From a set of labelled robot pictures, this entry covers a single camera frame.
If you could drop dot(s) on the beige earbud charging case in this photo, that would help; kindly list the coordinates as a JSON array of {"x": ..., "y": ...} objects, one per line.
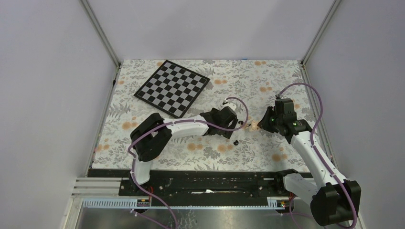
[{"x": 254, "y": 126}]

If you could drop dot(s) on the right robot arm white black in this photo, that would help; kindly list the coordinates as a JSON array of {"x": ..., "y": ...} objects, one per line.
[{"x": 332, "y": 198}]

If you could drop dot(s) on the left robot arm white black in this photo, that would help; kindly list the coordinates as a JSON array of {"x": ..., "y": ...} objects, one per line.
[{"x": 150, "y": 138}]

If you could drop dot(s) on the black white checkerboard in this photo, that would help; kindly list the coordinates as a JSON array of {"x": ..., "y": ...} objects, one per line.
[{"x": 172, "y": 89}]

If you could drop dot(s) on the floral patterned table mat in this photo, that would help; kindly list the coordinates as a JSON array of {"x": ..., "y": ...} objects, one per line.
[{"x": 251, "y": 84}]

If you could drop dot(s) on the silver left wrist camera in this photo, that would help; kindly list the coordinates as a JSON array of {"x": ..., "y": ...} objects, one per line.
[{"x": 228, "y": 104}]

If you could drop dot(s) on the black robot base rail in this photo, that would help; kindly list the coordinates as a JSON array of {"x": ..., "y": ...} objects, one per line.
[{"x": 170, "y": 184}]

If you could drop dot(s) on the white slotted cable duct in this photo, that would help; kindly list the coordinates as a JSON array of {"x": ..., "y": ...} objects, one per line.
[{"x": 182, "y": 203}]

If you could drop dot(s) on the left aluminium frame post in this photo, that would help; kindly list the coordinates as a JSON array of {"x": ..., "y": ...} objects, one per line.
[{"x": 100, "y": 32}]

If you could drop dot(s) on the aluminium frame post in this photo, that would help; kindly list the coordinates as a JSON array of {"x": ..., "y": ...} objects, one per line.
[
  {"x": 100, "y": 32},
  {"x": 328, "y": 18}
]

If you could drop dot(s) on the right aluminium frame post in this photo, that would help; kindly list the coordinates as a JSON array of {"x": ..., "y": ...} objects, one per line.
[{"x": 328, "y": 18}]

